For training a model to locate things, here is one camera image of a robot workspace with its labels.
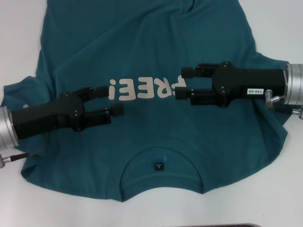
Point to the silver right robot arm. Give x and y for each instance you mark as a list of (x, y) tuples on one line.
[(296, 82)]

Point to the silver elbow connector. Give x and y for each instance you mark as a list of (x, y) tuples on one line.
[(268, 97)]

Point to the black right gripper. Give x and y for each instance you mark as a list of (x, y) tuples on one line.
[(255, 78)]

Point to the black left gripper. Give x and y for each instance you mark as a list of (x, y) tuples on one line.
[(47, 116)]

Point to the teal t-shirt with FREE print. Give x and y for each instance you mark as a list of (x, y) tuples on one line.
[(142, 47)]

